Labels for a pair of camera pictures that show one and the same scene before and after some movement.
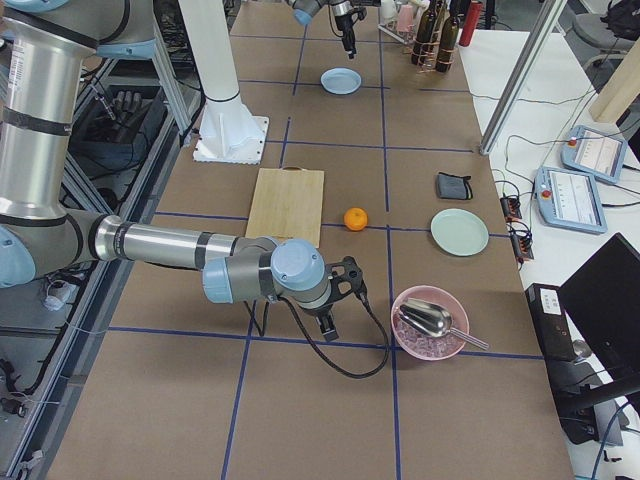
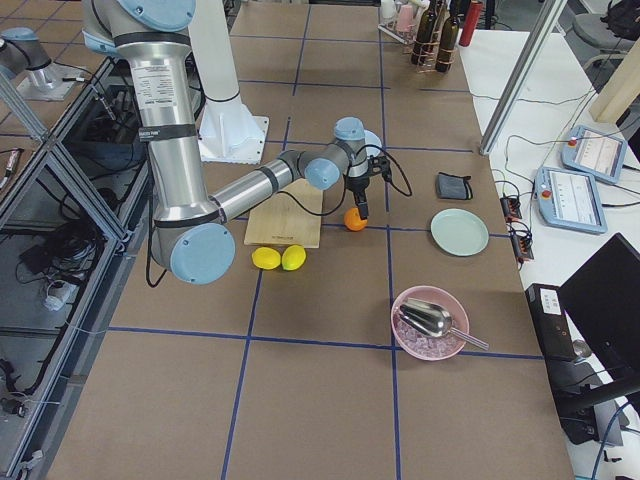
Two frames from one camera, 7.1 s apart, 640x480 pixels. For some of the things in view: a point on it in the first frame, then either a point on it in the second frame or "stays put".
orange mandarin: [355, 219] stays put
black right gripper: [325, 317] -> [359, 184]
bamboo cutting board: [287, 203] stays put
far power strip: [510, 207] stays put
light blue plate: [340, 80] -> [370, 138]
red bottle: [470, 23] stays put
